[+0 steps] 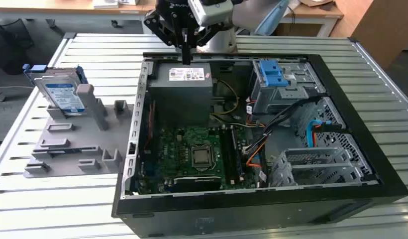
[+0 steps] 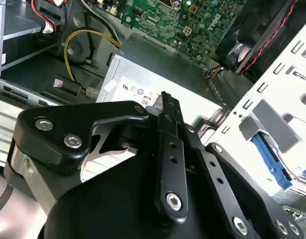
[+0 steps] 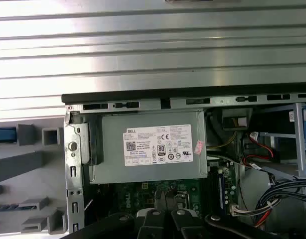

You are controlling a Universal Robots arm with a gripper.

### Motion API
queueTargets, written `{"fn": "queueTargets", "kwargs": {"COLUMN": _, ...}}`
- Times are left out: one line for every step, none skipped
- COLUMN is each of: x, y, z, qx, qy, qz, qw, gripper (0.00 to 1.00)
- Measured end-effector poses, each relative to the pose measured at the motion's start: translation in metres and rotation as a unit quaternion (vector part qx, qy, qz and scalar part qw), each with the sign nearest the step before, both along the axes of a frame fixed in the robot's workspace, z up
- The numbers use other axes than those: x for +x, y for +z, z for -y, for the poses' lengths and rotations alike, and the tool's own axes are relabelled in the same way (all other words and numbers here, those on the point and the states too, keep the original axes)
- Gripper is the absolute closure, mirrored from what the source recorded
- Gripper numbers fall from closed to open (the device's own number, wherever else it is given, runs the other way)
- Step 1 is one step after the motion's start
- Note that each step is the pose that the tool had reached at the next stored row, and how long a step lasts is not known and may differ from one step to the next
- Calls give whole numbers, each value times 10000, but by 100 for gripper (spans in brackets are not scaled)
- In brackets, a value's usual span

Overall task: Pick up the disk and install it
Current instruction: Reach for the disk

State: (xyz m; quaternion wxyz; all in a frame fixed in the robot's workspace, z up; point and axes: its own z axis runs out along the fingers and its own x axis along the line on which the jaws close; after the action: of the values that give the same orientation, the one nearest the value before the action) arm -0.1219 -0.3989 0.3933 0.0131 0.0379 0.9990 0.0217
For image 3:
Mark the green motherboard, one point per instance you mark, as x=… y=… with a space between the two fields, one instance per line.
x=133 y=194

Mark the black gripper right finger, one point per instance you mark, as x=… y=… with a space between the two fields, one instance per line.
x=183 y=224

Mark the RAM stick with blue edge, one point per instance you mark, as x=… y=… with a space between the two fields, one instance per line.
x=220 y=194

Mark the grey power supply unit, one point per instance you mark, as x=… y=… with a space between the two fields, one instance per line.
x=113 y=169

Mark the black RAM slot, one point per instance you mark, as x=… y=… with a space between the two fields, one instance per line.
x=213 y=189

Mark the metal optical drive cage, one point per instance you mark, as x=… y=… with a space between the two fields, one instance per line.
x=299 y=139

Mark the black open PC case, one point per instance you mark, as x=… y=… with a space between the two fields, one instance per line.
x=73 y=174

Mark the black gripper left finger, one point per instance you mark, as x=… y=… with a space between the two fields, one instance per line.
x=150 y=224

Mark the grey plastic parts rack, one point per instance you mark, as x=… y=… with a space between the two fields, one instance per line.
x=18 y=161

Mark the hard disk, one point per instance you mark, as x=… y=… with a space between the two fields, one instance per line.
x=3 y=135

